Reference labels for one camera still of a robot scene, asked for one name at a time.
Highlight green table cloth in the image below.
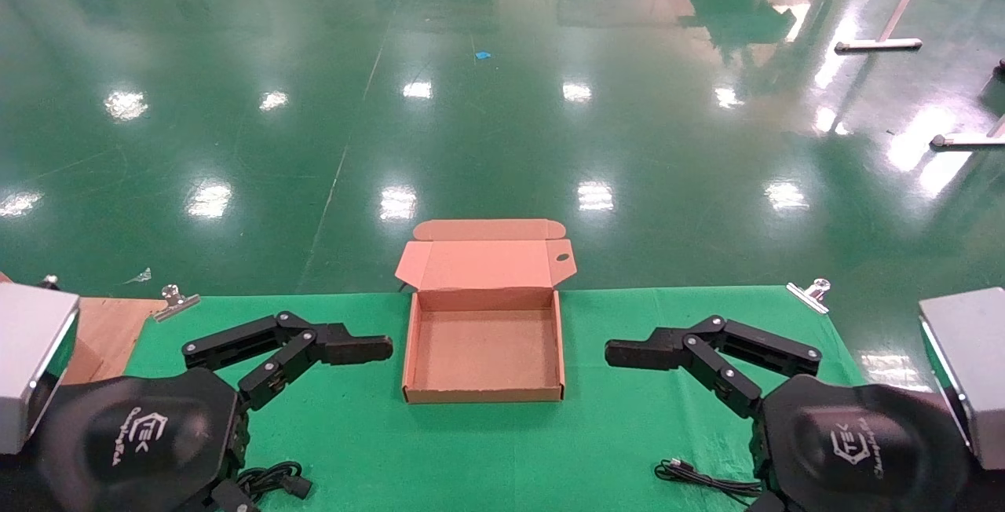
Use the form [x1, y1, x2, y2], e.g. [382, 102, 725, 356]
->
[126, 286, 868, 512]

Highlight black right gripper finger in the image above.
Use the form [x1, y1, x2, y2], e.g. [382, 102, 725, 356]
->
[606, 315, 823, 376]
[606, 343, 764, 419]

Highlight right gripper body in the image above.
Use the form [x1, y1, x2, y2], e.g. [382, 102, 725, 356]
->
[746, 288, 1005, 512]

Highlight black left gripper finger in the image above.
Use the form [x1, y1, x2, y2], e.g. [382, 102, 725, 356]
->
[238, 331, 392, 411]
[182, 311, 393, 372]

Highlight white table leg with foot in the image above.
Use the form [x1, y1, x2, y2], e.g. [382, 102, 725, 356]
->
[834, 0, 940, 54]

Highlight black power cable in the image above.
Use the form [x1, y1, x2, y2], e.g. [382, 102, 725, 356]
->
[236, 461, 313, 507]

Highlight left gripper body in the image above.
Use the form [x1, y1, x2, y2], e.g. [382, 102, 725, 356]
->
[0, 284, 260, 512]

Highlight open brown cardboard mailer box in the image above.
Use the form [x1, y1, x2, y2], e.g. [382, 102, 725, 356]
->
[395, 219, 578, 404]

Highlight white table foot bar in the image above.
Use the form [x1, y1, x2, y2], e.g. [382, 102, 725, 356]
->
[930, 114, 1005, 150]

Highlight black wired computer mouse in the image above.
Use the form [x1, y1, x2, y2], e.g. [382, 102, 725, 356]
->
[654, 459, 769, 507]

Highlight silver binder clip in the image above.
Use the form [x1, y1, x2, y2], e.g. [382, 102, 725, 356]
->
[786, 278, 832, 315]
[152, 284, 201, 323]

